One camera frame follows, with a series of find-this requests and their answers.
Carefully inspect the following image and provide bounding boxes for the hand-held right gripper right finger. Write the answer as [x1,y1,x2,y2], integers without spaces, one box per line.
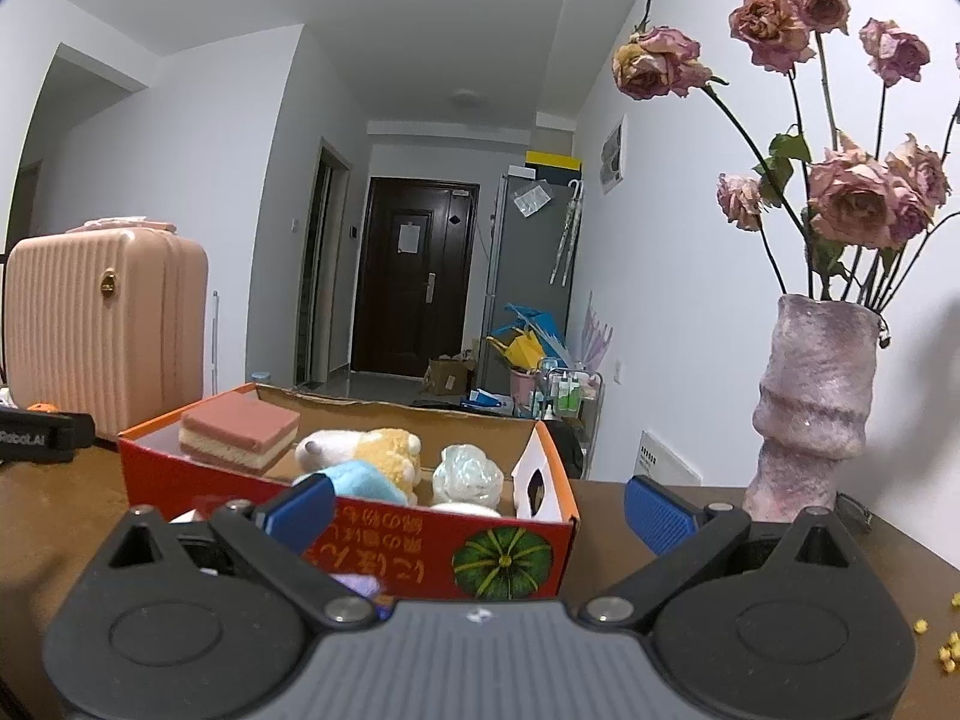
[581,475,871,627]

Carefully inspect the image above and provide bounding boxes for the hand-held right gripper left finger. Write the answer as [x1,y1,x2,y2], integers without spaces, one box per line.
[90,476,380,627]

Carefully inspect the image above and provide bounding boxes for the light blue plush toy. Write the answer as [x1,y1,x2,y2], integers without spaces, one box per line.
[291,461,410,507]

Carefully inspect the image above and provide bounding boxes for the orange cardboard box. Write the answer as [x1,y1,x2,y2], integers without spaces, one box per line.
[118,382,582,601]

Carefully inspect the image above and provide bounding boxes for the pink layered sponge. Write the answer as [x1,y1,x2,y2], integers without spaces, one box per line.
[178,395,302,475]

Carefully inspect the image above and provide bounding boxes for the pearly white soft ball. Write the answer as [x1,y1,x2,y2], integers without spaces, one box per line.
[433,444,505,509]

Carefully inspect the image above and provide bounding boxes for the white and yellow dog plush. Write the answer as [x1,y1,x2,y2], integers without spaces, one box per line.
[294,427,422,507]

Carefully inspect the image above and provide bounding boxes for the pink ribbed suitcase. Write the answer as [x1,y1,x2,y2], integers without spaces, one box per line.
[4,229,209,442]

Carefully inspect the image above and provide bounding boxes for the black bag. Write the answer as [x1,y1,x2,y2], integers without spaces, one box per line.
[551,420,593,479]

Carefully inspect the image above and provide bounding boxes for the metal trolley with bottles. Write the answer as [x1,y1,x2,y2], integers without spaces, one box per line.
[536,361,605,421]

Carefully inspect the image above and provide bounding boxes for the pink textured vase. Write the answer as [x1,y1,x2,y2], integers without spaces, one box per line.
[742,294,880,522]

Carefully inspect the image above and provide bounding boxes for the brown cardboard carton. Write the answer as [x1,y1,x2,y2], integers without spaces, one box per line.
[421,352,477,398]

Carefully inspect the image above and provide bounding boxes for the yellow plastic toy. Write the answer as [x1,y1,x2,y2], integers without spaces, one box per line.
[487,328,542,368]

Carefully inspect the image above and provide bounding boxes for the pink cloth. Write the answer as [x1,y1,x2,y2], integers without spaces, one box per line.
[81,216,179,235]

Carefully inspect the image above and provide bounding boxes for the brown room door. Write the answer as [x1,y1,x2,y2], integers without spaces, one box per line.
[6,161,42,256]

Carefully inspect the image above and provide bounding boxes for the dark brown entrance door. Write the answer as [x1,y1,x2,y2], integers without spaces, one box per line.
[352,176,481,380]

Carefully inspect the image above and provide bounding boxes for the dark side door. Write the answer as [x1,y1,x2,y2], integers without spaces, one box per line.
[296,139,353,387]

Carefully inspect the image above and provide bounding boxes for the grey refrigerator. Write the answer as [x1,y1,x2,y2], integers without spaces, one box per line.
[480,165,586,395]

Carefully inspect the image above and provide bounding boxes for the folded white umbrella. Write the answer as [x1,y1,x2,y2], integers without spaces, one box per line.
[551,180,584,287]

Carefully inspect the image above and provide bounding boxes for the scattered yellow crumbs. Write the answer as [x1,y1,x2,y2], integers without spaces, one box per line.
[911,591,960,672]

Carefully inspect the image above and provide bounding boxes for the clear plastic bag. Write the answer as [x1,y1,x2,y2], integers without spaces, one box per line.
[511,181,552,218]

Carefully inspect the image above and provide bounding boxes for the bunch of dried pink roses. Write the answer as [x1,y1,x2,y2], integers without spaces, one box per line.
[611,0,960,308]

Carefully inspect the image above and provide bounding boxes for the yellow and black box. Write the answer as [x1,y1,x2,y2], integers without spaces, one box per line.
[525,150,584,182]

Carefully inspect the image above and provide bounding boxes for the white wall panel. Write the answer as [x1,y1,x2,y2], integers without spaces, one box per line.
[639,430,702,485]

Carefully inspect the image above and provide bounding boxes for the purple flower wall decoration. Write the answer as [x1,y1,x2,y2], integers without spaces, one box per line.
[581,291,617,372]

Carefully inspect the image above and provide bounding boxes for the blue plastic frame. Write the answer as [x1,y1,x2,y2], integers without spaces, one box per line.
[504,304,571,353]

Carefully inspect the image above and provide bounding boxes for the wall electrical panel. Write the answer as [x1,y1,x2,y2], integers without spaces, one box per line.
[600,114,627,196]

